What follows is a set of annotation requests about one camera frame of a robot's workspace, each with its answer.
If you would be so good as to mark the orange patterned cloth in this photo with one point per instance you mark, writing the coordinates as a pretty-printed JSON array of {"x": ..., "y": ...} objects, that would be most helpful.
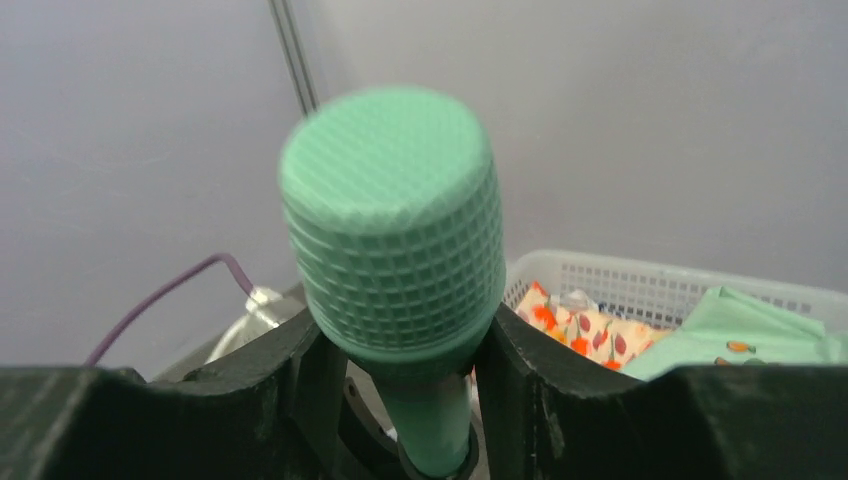
[{"x": 579, "y": 323}]

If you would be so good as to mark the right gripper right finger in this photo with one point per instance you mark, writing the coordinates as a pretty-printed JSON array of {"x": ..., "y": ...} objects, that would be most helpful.
[{"x": 549, "y": 413}]

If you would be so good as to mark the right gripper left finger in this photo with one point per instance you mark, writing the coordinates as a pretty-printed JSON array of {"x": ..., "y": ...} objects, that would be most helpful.
[{"x": 269, "y": 410}]

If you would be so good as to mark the green patterned cloth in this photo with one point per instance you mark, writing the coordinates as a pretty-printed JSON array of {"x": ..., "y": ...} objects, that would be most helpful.
[{"x": 728, "y": 327}]

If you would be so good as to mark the green microphone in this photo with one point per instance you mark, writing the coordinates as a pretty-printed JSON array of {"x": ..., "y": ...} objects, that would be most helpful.
[{"x": 394, "y": 214}]

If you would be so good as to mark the white plastic basket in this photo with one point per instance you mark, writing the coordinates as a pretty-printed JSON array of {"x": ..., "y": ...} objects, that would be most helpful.
[{"x": 658, "y": 293}]

